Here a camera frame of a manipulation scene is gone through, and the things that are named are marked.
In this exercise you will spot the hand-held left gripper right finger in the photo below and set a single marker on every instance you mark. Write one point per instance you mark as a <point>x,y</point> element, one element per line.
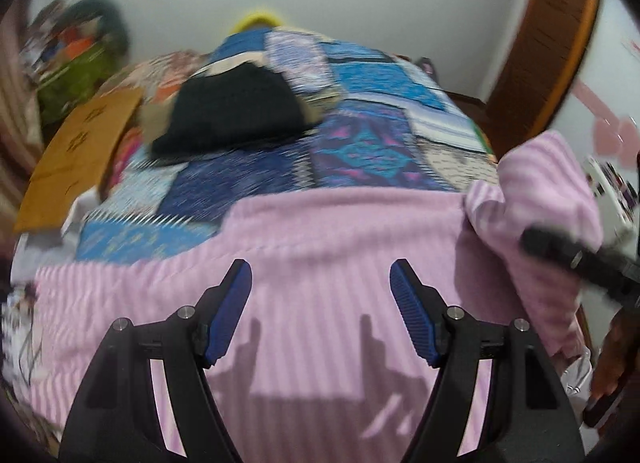
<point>415,313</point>

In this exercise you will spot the wooden door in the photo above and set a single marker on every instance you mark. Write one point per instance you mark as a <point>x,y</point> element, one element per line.
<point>545,43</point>

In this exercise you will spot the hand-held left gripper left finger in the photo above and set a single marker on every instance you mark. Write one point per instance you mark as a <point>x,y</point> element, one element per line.
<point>230,313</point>

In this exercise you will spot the pink striped towel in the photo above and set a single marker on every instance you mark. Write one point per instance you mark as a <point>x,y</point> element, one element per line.
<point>325,233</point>

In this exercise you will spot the scattered papers on floor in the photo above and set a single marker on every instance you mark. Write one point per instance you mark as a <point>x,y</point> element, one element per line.
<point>15,323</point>

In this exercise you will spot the pink wall decoration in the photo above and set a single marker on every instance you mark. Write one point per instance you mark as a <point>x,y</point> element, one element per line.
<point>612,128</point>

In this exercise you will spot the wooden lap tray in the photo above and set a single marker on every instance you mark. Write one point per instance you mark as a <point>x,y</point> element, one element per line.
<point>75,153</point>

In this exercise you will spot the pink floral cloth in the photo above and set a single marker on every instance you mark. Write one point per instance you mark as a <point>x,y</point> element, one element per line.
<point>122,158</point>

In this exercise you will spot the olive brown cloth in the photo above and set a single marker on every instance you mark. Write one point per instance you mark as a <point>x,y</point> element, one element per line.
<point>155,123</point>

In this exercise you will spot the yellow foam tube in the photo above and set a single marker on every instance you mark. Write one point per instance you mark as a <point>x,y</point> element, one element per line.
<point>260,20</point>

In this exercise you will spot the person's right hand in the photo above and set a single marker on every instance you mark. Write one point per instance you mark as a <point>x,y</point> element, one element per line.
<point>617,358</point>

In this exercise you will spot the black cloth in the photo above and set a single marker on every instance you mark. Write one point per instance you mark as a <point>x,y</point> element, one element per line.
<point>230,108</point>

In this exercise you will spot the grey neck pillow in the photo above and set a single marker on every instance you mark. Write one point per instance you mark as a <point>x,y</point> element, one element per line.
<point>107,10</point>

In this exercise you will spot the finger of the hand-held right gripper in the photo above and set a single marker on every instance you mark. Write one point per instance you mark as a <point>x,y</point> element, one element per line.
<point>555,245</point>

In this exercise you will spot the blue patchwork blanket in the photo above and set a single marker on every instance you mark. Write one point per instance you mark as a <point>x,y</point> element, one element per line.
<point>375,143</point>

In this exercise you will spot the green patterned storage box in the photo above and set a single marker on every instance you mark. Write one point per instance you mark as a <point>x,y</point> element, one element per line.
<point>75,78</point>

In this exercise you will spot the striped pink curtain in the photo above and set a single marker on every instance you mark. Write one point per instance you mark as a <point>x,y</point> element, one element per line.
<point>15,143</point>

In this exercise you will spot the orange patchwork pillow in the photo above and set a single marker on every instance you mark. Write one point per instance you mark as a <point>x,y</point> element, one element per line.
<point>165,68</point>

